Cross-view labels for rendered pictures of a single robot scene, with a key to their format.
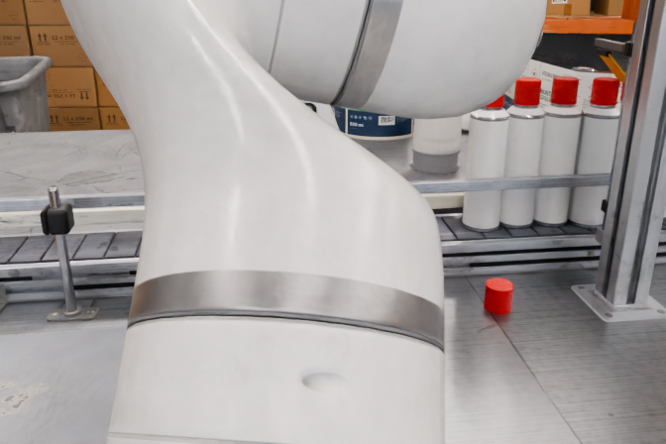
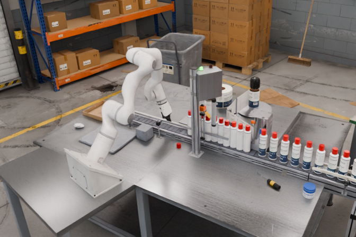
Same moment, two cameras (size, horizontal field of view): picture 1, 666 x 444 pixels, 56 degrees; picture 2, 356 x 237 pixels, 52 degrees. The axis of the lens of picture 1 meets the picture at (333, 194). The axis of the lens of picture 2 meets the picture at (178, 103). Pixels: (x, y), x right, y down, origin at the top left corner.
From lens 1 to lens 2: 232 cm
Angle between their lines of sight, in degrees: 39
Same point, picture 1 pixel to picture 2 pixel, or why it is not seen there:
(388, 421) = (103, 139)
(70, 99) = (219, 44)
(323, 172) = (105, 128)
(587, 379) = (171, 158)
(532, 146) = not seen: hidden behind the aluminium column
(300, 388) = (100, 137)
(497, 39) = (122, 121)
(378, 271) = (105, 133)
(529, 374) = (167, 155)
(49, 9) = (216, 12)
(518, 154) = not seen: hidden behind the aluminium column
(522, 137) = not seen: hidden behind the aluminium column
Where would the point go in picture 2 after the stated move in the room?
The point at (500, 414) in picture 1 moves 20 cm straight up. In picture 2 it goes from (156, 157) to (154, 134)
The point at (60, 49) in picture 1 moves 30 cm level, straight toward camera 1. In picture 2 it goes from (219, 26) to (214, 31)
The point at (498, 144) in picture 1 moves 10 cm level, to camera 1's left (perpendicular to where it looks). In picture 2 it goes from (189, 121) to (179, 117)
